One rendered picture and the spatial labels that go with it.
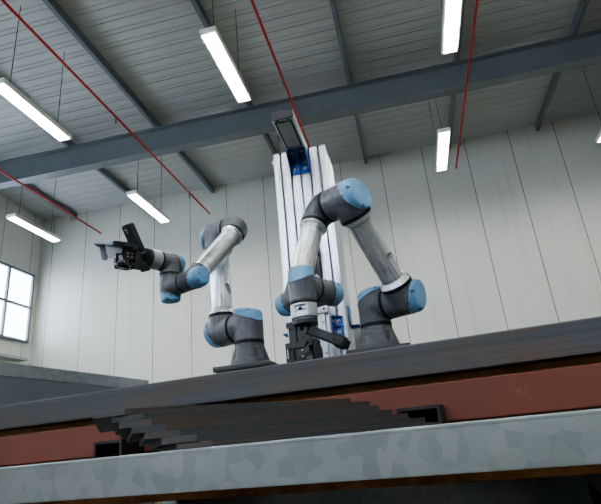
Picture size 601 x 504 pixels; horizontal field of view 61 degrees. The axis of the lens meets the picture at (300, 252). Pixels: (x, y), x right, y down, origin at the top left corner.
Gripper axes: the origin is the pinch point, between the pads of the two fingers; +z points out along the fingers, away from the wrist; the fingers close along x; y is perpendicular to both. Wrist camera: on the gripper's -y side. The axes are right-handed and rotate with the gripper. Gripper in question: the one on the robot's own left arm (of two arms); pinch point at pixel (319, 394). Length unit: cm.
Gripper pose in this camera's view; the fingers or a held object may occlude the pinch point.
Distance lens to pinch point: 137.3
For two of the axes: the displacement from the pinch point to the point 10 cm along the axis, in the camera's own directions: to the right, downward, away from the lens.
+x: -3.6, -3.0, -8.8
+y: -9.3, 2.1, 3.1
